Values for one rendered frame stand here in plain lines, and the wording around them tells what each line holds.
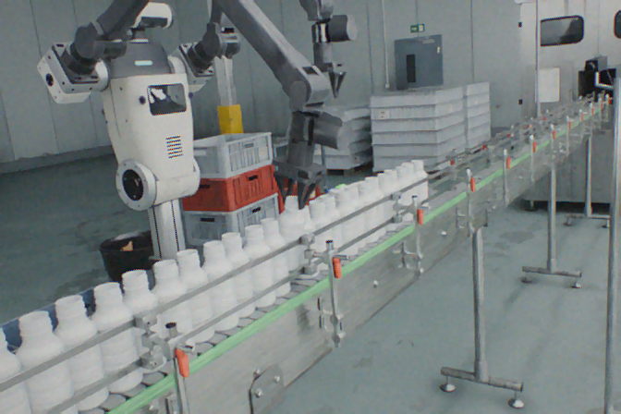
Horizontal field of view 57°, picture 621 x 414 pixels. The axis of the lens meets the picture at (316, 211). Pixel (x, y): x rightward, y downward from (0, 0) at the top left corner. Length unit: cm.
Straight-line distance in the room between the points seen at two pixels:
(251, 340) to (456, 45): 1096
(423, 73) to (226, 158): 874
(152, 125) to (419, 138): 639
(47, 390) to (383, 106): 739
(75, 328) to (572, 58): 525
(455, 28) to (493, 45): 83
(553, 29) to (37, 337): 534
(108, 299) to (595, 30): 520
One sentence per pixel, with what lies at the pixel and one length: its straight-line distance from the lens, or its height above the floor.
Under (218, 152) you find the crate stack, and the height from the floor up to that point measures 106.
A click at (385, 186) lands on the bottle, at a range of 163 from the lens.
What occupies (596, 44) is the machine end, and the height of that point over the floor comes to 153.
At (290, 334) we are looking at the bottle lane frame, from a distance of 122.
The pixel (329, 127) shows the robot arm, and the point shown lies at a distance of 112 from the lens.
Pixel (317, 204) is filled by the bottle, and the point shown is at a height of 116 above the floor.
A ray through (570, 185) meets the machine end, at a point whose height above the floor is 28.
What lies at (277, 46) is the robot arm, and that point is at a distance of 118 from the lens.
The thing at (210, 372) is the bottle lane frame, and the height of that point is 96.
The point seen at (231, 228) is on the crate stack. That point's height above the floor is 56.
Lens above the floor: 144
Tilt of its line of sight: 13 degrees down
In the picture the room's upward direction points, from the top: 5 degrees counter-clockwise
